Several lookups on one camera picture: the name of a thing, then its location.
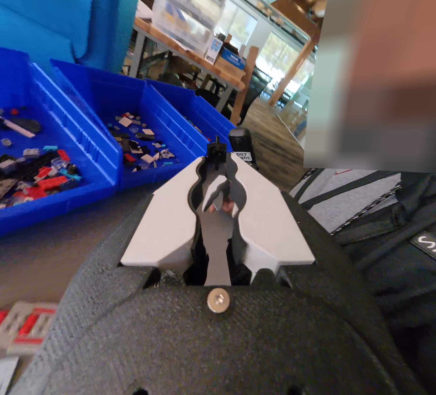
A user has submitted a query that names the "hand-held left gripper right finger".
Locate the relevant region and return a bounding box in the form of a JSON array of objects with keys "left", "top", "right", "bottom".
[{"left": 226, "top": 152, "right": 316, "bottom": 284}]

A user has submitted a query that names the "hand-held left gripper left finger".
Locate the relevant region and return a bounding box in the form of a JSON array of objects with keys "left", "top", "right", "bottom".
[{"left": 120, "top": 157, "right": 206, "bottom": 266}]

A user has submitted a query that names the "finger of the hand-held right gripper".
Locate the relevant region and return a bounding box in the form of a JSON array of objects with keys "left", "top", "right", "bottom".
[
  {"left": 202, "top": 176, "right": 226, "bottom": 212},
  {"left": 218, "top": 184, "right": 236, "bottom": 210}
]

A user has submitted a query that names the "small black brick piece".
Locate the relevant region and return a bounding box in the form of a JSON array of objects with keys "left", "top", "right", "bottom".
[{"left": 207, "top": 135, "right": 228, "bottom": 172}]

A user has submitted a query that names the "blue plastic bin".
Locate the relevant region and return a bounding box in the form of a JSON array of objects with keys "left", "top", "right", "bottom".
[
  {"left": 0, "top": 47, "right": 123, "bottom": 237},
  {"left": 146, "top": 78, "right": 239, "bottom": 150},
  {"left": 50, "top": 59, "right": 213, "bottom": 193}
]

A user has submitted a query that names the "person's right hand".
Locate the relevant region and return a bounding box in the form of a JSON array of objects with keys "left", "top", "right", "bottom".
[{"left": 208, "top": 197, "right": 239, "bottom": 218}]

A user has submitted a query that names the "black mesh chair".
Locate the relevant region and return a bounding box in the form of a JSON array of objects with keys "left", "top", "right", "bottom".
[{"left": 196, "top": 73, "right": 268, "bottom": 124}]

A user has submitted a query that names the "wooden table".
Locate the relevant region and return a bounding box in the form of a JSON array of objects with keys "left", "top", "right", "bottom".
[{"left": 131, "top": 15, "right": 246, "bottom": 126}]

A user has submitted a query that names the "blue cardboard box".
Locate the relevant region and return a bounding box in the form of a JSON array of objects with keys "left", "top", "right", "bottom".
[{"left": 218, "top": 46, "right": 246, "bottom": 70}]

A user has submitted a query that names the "person's black jacket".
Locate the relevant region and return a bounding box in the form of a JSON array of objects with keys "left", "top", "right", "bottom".
[{"left": 332, "top": 170, "right": 436, "bottom": 395}]

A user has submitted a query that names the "clear plastic drawer unit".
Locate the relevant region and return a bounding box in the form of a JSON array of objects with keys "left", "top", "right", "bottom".
[{"left": 151, "top": 0, "right": 239, "bottom": 53}]

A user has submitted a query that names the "grey red brick model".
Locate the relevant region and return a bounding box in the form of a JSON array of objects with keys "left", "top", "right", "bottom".
[{"left": 0, "top": 301, "right": 59, "bottom": 356}]

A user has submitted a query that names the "light blue storage bin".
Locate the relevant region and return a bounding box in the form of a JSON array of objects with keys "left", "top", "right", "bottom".
[
  {"left": 0, "top": 0, "right": 93, "bottom": 63},
  {"left": 73, "top": 0, "right": 141, "bottom": 66}
]

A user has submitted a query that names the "wooden post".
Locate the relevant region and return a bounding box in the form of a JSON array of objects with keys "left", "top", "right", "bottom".
[{"left": 269, "top": 34, "right": 321, "bottom": 107}]

